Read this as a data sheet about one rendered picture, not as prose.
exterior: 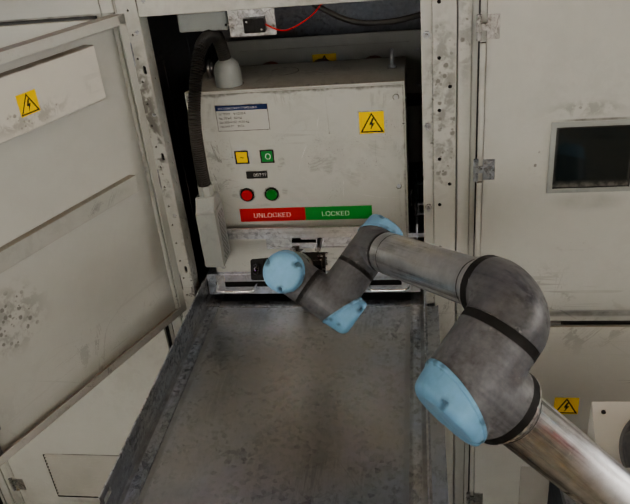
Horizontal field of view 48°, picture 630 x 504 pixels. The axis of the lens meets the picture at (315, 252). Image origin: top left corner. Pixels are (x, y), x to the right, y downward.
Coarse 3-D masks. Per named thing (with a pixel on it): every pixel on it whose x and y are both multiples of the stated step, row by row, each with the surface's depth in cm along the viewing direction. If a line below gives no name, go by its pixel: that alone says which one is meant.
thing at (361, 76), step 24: (264, 72) 170; (288, 72) 168; (312, 72) 166; (336, 72) 164; (360, 72) 162; (384, 72) 160; (408, 168) 173; (408, 192) 175; (408, 216) 168; (312, 240) 176
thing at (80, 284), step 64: (0, 64) 125; (64, 64) 136; (128, 64) 151; (0, 128) 127; (64, 128) 143; (128, 128) 158; (0, 192) 132; (64, 192) 145; (128, 192) 159; (0, 256) 132; (64, 256) 148; (128, 256) 165; (0, 320) 137; (64, 320) 151; (128, 320) 169; (0, 384) 140; (64, 384) 154; (0, 448) 140
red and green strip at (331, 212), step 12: (240, 216) 173; (252, 216) 172; (264, 216) 172; (276, 216) 172; (288, 216) 171; (300, 216) 171; (312, 216) 170; (324, 216) 170; (336, 216) 170; (348, 216) 169; (360, 216) 169
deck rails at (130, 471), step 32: (192, 320) 171; (416, 320) 168; (192, 352) 165; (416, 352) 158; (160, 384) 149; (160, 416) 147; (416, 416) 140; (128, 448) 132; (416, 448) 133; (128, 480) 132; (416, 480) 126
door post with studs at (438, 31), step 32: (448, 0) 139; (448, 32) 142; (448, 64) 145; (448, 96) 148; (448, 128) 151; (448, 160) 155; (448, 192) 159; (448, 224) 162; (448, 320) 175; (448, 448) 196; (448, 480) 202
